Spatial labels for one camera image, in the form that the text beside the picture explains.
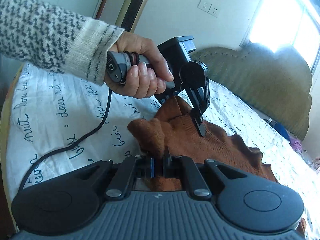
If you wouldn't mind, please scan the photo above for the black charger with cable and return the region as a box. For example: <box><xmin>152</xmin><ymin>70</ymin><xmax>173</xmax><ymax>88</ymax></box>
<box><xmin>265</xmin><ymin>118</ymin><xmax>277</xmax><ymax>127</ymax></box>

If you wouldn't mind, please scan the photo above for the dark blue cloth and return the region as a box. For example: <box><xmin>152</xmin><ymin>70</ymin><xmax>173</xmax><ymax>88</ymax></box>
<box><xmin>274</xmin><ymin>123</ymin><xmax>290</xmax><ymax>141</ymax></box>

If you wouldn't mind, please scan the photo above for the black cable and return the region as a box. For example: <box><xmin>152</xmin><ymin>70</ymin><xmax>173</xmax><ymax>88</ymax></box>
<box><xmin>18</xmin><ymin>88</ymin><xmax>113</xmax><ymax>193</ymax></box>

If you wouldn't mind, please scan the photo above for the gold tower fan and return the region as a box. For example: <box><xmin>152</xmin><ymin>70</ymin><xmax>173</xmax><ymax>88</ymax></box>
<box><xmin>116</xmin><ymin>0</ymin><xmax>148</xmax><ymax>33</ymax></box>

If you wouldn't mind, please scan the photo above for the white quilt with script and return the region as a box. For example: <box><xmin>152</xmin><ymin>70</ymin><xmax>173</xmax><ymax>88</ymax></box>
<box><xmin>4</xmin><ymin>63</ymin><xmax>319</xmax><ymax>239</ymax></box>

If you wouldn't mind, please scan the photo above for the brown knit sweater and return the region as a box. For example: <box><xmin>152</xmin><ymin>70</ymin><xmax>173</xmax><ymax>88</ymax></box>
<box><xmin>127</xmin><ymin>96</ymin><xmax>276</xmax><ymax>181</ymax></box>

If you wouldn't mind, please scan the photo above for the green padded headboard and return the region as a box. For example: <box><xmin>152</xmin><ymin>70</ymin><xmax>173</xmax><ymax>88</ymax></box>
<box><xmin>191</xmin><ymin>43</ymin><xmax>312</xmax><ymax>140</ymax></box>

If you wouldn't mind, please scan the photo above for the patterned knit sleeve forearm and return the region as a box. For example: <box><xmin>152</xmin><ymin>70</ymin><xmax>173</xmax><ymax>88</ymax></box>
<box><xmin>1</xmin><ymin>0</ymin><xmax>123</xmax><ymax>85</ymax></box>

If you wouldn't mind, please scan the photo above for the window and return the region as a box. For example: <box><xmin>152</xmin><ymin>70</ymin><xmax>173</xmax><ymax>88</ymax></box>
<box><xmin>240</xmin><ymin>0</ymin><xmax>319</xmax><ymax>72</ymax></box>

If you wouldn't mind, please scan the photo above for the white wall socket pair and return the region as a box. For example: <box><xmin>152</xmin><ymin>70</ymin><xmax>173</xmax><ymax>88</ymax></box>
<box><xmin>197</xmin><ymin>0</ymin><xmax>220</xmax><ymax>18</ymax></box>

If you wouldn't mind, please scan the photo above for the person's left hand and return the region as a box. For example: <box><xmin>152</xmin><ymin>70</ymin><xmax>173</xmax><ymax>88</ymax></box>
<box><xmin>104</xmin><ymin>31</ymin><xmax>174</xmax><ymax>99</ymax></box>

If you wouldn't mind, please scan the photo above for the pink white clothes pile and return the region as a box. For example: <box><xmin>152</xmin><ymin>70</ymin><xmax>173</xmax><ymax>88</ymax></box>
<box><xmin>310</xmin><ymin>157</ymin><xmax>320</xmax><ymax>174</ymax></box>

